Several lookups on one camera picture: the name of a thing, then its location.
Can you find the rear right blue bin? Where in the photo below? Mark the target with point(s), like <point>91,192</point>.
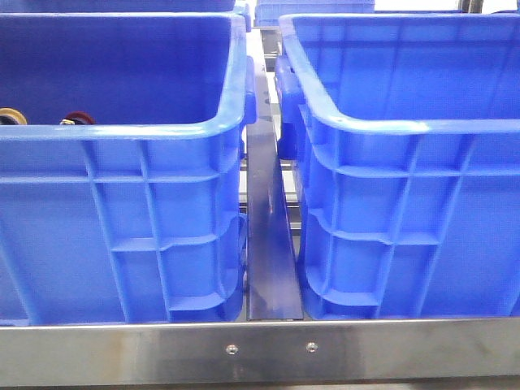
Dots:
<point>267,13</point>

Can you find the left blue plastic bin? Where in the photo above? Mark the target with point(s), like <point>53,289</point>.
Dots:
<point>134,219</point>

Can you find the right blue plastic bin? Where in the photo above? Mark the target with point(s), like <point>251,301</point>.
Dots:
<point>407,163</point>

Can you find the blue plastic bin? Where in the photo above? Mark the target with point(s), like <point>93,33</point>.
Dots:
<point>134,219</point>
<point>407,163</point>

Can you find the red mushroom push button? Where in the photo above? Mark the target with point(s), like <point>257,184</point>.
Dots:
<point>77,118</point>

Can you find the blue metal divider bar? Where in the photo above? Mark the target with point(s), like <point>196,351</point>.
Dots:
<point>273,288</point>

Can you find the rear left blue bin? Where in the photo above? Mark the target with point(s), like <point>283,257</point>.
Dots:
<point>240,8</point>

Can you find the stainless steel shelf rail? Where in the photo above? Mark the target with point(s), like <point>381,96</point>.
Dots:
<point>267,352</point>

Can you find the yellow mushroom push button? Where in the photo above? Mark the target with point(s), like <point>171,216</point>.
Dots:
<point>11,116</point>

